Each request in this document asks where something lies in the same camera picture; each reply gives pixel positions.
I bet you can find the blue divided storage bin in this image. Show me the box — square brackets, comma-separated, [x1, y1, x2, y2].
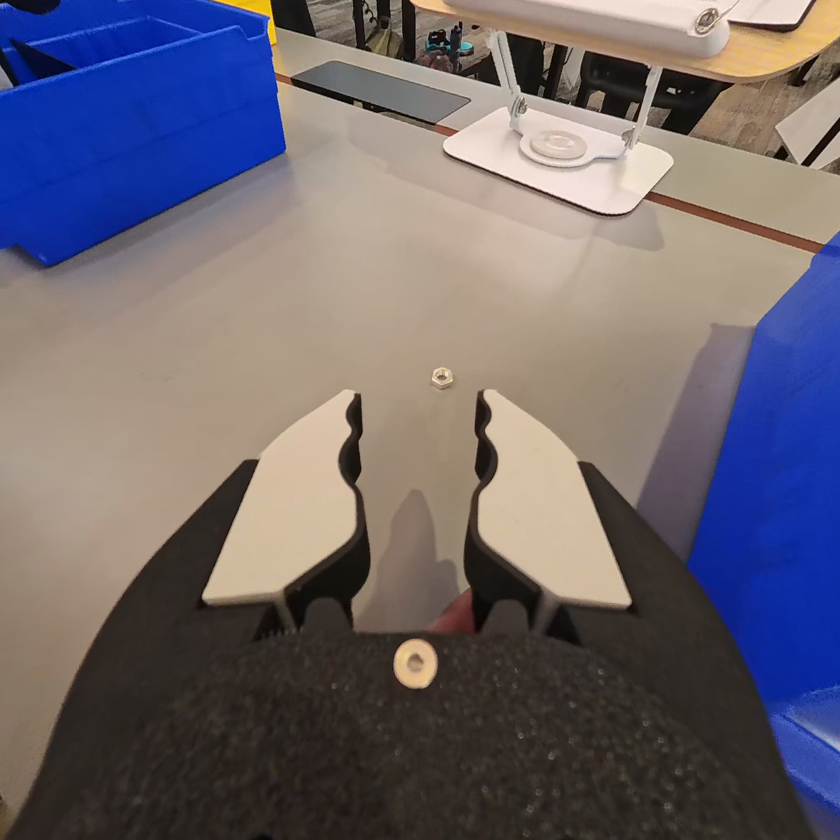
[0, 0, 287, 267]

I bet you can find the white document stand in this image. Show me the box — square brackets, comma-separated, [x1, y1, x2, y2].
[443, 29, 676, 216]

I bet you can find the person's right hand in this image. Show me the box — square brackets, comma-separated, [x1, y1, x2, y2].
[427, 591, 476, 635]

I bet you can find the dark flat tablet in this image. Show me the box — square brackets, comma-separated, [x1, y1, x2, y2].
[292, 59, 471, 127]

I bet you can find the white instruction board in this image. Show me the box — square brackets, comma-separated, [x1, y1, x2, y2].
[447, 0, 732, 60]

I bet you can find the white panel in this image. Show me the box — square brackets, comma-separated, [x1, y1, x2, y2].
[775, 77, 840, 172]

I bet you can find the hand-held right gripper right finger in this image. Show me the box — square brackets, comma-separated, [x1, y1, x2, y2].
[466, 389, 635, 631]

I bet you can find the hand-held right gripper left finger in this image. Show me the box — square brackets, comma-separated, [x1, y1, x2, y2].
[200, 389, 374, 628]

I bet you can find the yellow storage bin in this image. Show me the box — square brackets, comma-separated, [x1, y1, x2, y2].
[214, 0, 278, 44]

